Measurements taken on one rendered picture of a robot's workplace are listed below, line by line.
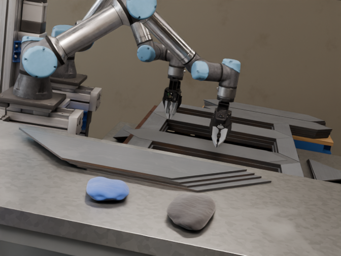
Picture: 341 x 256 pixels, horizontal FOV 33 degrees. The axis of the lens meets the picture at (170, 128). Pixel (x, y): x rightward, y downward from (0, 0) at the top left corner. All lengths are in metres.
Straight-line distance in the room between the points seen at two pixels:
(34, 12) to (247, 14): 2.94
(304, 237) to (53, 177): 0.61
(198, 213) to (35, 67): 1.02
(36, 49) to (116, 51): 3.13
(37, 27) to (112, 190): 1.29
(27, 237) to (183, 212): 0.33
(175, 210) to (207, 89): 3.96
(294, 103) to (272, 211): 3.89
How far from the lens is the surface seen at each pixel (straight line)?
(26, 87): 2.24
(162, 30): 2.30
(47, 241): 1.25
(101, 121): 5.31
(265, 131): 3.01
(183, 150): 2.49
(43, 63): 2.08
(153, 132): 2.63
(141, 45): 2.55
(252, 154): 2.56
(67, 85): 2.71
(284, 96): 5.26
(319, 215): 1.48
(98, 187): 1.31
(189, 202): 1.30
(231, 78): 2.30
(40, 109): 2.24
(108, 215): 1.25
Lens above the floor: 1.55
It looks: 14 degrees down
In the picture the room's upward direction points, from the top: 9 degrees clockwise
